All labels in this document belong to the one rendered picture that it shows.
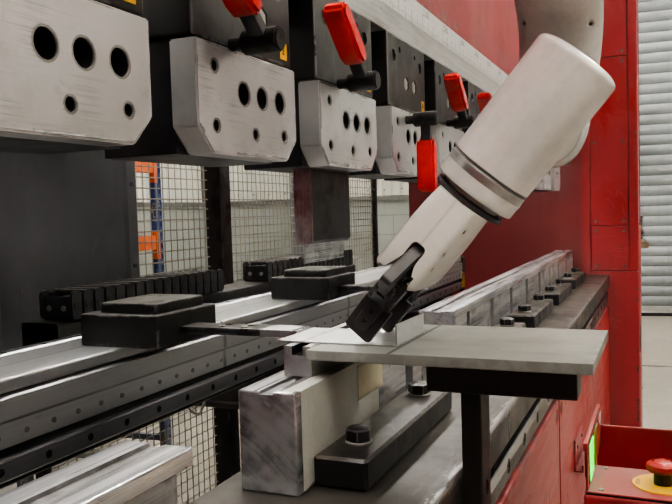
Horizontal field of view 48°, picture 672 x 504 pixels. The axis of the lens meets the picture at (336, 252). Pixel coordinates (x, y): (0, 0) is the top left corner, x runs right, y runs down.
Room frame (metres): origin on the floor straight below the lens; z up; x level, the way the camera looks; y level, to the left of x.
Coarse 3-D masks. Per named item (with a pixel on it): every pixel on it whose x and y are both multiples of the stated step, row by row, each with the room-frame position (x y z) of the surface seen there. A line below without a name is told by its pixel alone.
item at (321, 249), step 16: (304, 176) 0.76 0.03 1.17; (320, 176) 0.78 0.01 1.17; (336, 176) 0.82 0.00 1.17; (304, 192) 0.76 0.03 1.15; (320, 192) 0.78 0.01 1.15; (336, 192) 0.82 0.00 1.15; (304, 208) 0.76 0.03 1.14; (320, 208) 0.78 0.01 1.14; (336, 208) 0.82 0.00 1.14; (304, 224) 0.76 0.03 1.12; (320, 224) 0.78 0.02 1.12; (336, 224) 0.82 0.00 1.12; (304, 240) 0.77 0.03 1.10; (320, 240) 0.78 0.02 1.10; (336, 240) 0.82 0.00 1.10; (304, 256) 0.77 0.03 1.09; (320, 256) 0.80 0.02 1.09; (336, 256) 0.84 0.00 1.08
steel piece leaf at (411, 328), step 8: (408, 320) 0.75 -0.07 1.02; (416, 320) 0.77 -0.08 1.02; (400, 328) 0.73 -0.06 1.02; (408, 328) 0.75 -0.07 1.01; (416, 328) 0.77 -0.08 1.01; (320, 336) 0.79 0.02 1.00; (328, 336) 0.78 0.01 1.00; (336, 336) 0.78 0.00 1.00; (344, 336) 0.78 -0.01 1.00; (352, 336) 0.78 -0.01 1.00; (376, 336) 0.77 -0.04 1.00; (384, 336) 0.77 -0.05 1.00; (392, 336) 0.77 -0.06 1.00; (400, 336) 0.73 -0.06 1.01; (408, 336) 0.75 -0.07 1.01; (416, 336) 0.77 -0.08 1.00; (336, 344) 0.74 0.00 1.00; (344, 344) 0.74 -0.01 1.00; (352, 344) 0.74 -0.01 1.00; (360, 344) 0.73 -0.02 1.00; (368, 344) 0.73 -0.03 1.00; (376, 344) 0.73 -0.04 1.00; (384, 344) 0.73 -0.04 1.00; (392, 344) 0.72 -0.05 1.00; (400, 344) 0.73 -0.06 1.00
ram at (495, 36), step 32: (352, 0) 0.80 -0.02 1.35; (416, 0) 1.00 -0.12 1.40; (448, 0) 1.15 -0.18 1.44; (480, 0) 1.35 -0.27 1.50; (512, 0) 1.64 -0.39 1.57; (416, 32) 1.00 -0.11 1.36; (480, 32) 1.35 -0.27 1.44; (512, 32) 1.64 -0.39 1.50; (448, 64) 1.14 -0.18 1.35; (512, 64) 1.63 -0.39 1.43
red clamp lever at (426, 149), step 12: (408, 120) 0.93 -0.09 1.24; (420, 120) 0.92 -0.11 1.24; (432, 120) 0.91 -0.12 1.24; (420, 144) 0.92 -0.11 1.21; (432, 144) 0.92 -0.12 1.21; (420, 156) 0.92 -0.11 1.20; (432, 156) 0.92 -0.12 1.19; (420, 168) 0.92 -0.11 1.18; (432, 168) 0.92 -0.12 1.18; (420, 180) 0.92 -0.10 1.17; (432, 180) 0.92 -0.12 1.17
